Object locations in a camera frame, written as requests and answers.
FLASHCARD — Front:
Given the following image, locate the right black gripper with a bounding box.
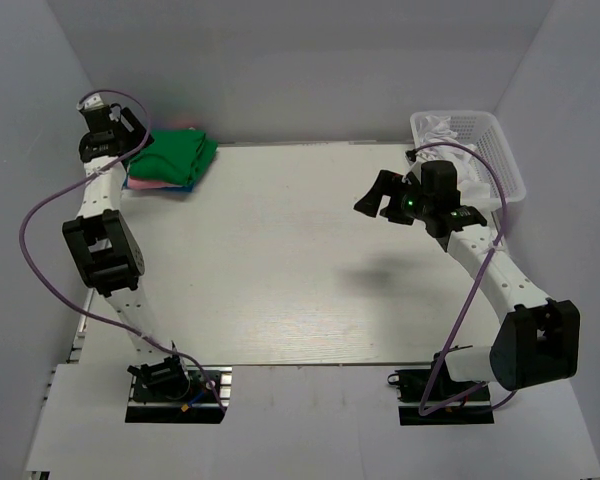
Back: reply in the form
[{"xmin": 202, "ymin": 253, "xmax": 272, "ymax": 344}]
[{"xmin": 355, "ymin": 170, "xmax": 434, "ymax": 226}]

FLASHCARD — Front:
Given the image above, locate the green t shirt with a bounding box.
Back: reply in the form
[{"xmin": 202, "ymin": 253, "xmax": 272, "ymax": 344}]
[{"xmin": 127, "ymin": 129, "xmax": 218, "ymax": 187}]

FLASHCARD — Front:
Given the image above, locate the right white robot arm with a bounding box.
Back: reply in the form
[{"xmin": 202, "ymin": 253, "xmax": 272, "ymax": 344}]
[{"xmin": 354, "ymin": 161, "xmax": 580, "ymax": 399}]

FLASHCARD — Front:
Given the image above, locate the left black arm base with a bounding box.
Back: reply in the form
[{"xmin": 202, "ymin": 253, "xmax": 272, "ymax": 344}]
[{"xmin": 125, "ymin": 357, "xmax": 232, "ymax": 424}]

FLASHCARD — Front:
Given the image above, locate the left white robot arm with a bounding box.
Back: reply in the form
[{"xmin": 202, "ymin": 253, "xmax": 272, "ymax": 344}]
[{"xmin": 62, "ymin": 93, "xmax": 192, "ymax": 400}]

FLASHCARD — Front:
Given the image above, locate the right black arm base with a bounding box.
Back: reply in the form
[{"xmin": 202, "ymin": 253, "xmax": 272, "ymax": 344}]
[{"xmin": 387, "ymin": 349, "xmax": 496, "ymax": 427}]

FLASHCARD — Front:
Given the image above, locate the pink folded t shirt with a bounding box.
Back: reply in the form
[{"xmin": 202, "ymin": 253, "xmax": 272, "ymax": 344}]
[{"xmin": 126, "ymin": 177, "xmax": 173, "ymax": 190}]

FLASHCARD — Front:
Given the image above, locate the blue folded t shirt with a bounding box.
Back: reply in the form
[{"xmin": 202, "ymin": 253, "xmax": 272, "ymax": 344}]
[{"xmin": 122, "ymin": 176, "xmax": 194, "ymax": 194}]

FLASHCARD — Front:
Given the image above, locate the white crumpled t shirt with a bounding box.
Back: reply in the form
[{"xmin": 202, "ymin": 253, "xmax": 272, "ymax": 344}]
[{"xmin": 416, "ymin": 115, "xmax": 492, "ymax": 202}]

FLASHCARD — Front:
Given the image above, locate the white plastic basket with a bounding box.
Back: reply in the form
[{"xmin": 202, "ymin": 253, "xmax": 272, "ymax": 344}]
[{"xmin": 410, "ymin": 110, "xmax": 526, "ymax": 213}]

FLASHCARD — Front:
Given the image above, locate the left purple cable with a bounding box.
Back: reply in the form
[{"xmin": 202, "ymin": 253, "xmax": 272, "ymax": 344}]
[{"xmin": 18, "ymin": 89, "xmax": 227, "ymax": 416}]

